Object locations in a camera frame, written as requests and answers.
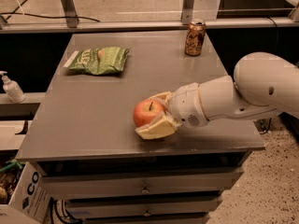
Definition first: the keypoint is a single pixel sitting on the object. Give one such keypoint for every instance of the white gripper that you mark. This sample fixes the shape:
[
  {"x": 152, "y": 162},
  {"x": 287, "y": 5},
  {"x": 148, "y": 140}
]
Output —
[{"x": 186, "y": 104}]

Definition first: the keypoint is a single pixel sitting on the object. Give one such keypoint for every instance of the red apple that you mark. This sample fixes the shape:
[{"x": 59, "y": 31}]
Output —
[{"x": 145, "y": 111}]

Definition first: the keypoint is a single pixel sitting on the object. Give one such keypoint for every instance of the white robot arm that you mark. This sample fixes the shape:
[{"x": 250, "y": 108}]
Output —
[{"x": 262, "y": 86}]

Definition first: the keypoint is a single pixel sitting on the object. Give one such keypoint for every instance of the green jalapeno chip bag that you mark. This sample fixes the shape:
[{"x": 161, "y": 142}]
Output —
[{"x": 98, "y": 61}]

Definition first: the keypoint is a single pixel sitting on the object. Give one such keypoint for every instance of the grey drawer cabinet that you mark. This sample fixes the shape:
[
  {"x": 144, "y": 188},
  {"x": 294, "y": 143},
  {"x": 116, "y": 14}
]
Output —
[{"x": 83, "y": 141}]

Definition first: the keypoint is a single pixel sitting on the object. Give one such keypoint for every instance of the brown soda can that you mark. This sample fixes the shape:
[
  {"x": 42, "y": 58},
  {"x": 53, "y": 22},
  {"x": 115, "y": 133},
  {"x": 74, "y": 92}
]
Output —
[{"x": 195, "y": 37}]

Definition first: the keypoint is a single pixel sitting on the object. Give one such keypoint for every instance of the white pump bottle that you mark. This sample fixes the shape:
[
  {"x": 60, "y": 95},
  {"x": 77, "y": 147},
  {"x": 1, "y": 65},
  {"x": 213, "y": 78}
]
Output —
[{"x": 12, "y": 88}]

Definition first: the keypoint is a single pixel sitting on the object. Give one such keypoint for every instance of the white cardboard box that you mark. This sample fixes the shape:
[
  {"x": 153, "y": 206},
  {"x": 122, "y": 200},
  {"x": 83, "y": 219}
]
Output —
[{"x": 28, "y": 203}]

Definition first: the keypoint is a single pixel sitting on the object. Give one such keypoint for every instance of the metal railing frame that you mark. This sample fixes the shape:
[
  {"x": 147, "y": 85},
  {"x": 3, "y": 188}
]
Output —
[{"x": 37, "y": 16}]

